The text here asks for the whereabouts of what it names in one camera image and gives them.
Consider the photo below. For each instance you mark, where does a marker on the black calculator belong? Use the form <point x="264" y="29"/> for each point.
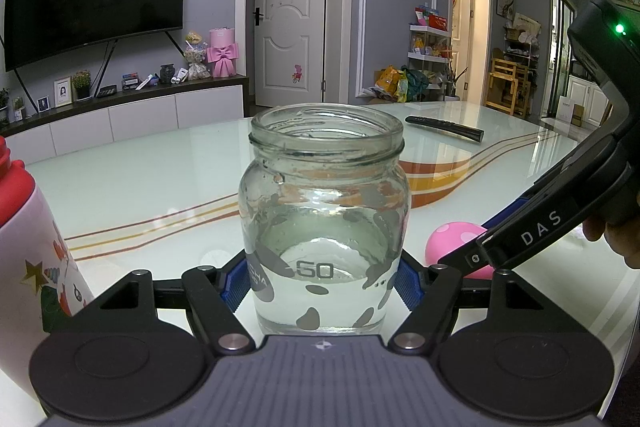
<point x="107" y="92"/>

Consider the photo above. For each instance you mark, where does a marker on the flower bouquet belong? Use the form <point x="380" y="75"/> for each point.
<point x="196" y="59"/>

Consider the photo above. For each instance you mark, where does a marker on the white snack shelf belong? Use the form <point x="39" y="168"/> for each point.
<point x="430" y="52"/>

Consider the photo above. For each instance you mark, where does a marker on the small potted plant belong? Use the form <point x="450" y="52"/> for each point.
<point x="18" y="109"/>

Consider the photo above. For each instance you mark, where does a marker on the plant in white pot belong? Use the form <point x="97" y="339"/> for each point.
<point x="4" y="107"/>

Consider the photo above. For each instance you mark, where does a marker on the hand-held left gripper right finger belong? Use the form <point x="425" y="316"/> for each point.
<point x="407" y="282"/>

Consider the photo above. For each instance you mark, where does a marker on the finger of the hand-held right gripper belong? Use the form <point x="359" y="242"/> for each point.
<point x="465" y="259"/>

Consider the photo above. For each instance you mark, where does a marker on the clear glass jar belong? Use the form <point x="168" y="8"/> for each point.
<point x="325" y="207"/>

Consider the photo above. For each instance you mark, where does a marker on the black remote control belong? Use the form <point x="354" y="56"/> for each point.
<point x="445" y="128"/>

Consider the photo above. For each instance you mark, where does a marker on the black vase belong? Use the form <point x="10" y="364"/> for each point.
<point x="167" y="74"/>

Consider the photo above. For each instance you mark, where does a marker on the plant in dark pot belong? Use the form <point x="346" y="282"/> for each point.
<point x="81" y="84"/>

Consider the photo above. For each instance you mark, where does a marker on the pink pig sticker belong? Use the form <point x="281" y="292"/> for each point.
<point x="297" y="73"/>

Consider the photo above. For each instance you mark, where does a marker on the small dark photo frame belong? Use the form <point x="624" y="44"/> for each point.
<point x="43" y="104"/>

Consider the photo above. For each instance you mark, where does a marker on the white panel door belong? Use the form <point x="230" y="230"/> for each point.
<point x="290" y="57"/>

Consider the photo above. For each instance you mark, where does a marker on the white tv cabinet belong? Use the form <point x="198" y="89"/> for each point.
<point x="140" y="117"/>

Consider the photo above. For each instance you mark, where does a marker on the stack of books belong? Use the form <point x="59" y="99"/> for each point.
<point x="130" y="81"/>

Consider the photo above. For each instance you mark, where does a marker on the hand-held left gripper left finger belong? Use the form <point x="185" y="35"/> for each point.
<point x="235" y="284"/>

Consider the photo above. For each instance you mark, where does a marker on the green snack bag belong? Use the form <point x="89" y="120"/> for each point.
<point x="416" y="84"/>

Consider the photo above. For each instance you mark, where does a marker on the yellow snack bag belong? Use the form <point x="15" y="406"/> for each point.
<point x="390" y="84"/>

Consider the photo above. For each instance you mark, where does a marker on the person's right hand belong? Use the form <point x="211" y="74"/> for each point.
<point x="620" y="239"/>

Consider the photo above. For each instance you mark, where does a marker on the white photo frame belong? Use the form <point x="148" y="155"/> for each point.
<point x="63" y="92"/>

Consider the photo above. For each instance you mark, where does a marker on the red and white thermos bottle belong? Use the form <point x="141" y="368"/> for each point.
<point x="30" y="232"/>

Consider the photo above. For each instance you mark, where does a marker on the wooden chair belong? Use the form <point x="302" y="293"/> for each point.
<point x="510" y="87"/>

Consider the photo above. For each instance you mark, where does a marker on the pink gift box with bow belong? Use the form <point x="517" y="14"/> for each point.
<point x="222" y="52"/>

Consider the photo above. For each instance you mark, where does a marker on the pink spotted jar cap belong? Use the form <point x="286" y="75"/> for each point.
<point x="450" y="242"/>

